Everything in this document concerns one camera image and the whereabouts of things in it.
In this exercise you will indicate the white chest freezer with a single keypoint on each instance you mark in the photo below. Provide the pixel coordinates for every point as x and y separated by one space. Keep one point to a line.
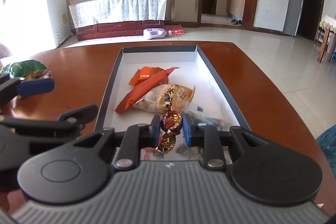
32 26

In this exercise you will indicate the green chip bag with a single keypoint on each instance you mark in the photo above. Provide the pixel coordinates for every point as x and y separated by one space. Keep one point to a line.
20 69

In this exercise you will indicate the pink white snack packet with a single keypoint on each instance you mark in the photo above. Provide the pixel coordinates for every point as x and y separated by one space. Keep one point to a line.
151 153

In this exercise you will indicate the dark wood TV cabinet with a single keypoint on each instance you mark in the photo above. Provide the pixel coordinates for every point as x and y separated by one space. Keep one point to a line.
112 30

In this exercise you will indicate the red gold candies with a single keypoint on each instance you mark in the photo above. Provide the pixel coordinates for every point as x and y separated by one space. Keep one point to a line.
171 123

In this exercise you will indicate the blue plastic bag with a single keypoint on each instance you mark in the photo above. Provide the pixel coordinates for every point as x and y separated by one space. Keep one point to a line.
327 143

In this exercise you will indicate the clear sunflower seed bag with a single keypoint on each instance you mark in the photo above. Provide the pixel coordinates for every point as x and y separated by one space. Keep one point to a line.
192 117

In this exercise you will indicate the grey shallow tray box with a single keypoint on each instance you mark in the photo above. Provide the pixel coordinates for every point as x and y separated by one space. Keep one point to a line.
194 69

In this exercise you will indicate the white lace cabinet cloth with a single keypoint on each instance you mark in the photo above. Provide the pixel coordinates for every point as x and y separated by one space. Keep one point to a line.
91 12

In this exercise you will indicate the wooden dining table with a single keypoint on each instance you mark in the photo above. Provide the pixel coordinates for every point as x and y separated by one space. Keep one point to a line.
328 24

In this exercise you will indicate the orange peanut snack bag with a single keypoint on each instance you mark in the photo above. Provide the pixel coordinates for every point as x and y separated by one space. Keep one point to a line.
153 100

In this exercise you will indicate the red long snack packet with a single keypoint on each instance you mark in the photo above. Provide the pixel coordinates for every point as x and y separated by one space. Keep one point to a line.
140 90

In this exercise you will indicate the orange square snack packet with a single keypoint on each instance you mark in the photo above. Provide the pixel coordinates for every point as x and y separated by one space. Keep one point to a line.
143 74

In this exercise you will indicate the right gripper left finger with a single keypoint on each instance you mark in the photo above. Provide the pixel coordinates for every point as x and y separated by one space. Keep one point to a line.
122 149

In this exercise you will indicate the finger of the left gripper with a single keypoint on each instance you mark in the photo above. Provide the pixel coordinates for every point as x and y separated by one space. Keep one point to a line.
52 121
18 86

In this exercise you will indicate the purple white floor toy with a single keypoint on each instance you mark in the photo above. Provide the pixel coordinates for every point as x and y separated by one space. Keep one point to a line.
155 33

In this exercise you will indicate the red floor mat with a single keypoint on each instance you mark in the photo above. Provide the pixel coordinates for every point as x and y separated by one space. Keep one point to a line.
174 29

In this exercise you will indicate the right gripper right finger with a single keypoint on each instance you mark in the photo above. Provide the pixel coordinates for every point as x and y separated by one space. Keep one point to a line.
220 148

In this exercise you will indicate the tan brown snack packet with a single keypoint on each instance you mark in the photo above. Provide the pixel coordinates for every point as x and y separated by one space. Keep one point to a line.
40 74

